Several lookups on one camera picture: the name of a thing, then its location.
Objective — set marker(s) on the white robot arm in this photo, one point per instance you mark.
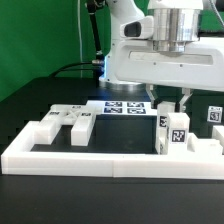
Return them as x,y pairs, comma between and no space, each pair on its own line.
124,11

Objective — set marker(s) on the white tagged cube far right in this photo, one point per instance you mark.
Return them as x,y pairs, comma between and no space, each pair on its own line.
214,114

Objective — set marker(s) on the white U-shaped fence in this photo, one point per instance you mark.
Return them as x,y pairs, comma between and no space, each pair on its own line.
20,159

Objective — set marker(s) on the black camera pole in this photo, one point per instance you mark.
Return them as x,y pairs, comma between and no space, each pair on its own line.
92,7

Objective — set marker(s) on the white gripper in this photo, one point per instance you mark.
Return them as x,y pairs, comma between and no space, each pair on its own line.
164,49

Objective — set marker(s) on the white H-shaped chair back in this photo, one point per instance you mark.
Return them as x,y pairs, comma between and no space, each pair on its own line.
81,118

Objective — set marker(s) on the white tag base sheet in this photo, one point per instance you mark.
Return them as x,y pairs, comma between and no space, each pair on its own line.
123,108

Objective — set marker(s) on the white chair seat part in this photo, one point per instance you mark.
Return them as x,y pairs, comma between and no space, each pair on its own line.
194,145

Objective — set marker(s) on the white block right edge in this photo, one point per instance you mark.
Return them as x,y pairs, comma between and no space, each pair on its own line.
218,134

